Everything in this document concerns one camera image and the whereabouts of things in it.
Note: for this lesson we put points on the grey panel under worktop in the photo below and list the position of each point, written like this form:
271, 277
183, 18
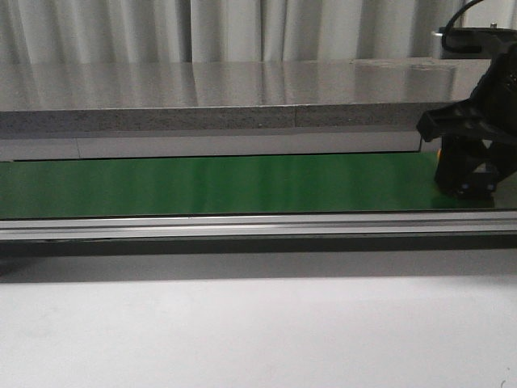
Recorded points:
201, 142

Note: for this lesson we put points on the aluminium conveyor front rail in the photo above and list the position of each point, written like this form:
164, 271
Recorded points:
473, 223

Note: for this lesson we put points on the grey stone worktop slab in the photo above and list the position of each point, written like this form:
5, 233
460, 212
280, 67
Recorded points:
100, 99

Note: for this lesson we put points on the yellow mushroom push button switch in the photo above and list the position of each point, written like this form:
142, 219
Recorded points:
465, 176

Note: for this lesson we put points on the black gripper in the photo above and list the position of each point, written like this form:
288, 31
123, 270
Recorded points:
482, 128

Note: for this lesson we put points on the green conveyor belt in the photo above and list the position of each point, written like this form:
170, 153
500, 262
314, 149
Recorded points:
303, 183

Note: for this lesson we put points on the white pleated curtain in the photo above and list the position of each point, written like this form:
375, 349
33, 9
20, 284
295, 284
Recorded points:
82, 32

